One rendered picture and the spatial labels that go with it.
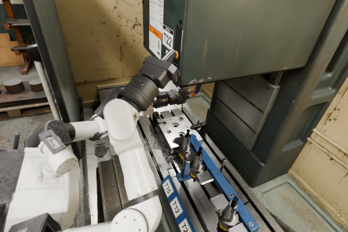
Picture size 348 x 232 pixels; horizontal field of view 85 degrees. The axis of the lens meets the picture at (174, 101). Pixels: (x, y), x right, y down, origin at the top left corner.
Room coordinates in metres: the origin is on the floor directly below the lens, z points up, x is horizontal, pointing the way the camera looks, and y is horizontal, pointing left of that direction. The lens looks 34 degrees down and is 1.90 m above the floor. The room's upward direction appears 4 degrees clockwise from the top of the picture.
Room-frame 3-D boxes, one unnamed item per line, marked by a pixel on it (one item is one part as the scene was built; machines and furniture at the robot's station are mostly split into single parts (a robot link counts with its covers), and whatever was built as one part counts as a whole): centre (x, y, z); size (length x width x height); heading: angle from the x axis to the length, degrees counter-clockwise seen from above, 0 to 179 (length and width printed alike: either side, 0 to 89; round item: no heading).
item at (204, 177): (0.49, -0.14, 1.21); 0.07 x 0.05 x 0.01; 116
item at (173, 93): (0.92, 0.03, 1.31); 0.13 x 0.12 x 0.10; 28
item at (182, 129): (1.01, -0.05, 0.97); 0.29 x 0.23 x 0.05; 26
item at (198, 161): (0.54, -0.12, 1.26); 0.04 x 0.04 x 0.07
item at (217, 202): (0.39, -0.19, 1.21); 0.07 x 0.05 x 0.01; 116
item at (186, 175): (0.71, -0.10, 1.05); 0.10 x 0.05 x 0.30; 116
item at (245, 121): (1.15, -0.46, 1.16); 0.48 x 0.05 x 0.51; 26
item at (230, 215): (0.34, -0.21, 1.26); 0.04 x 0.04 x 0.07
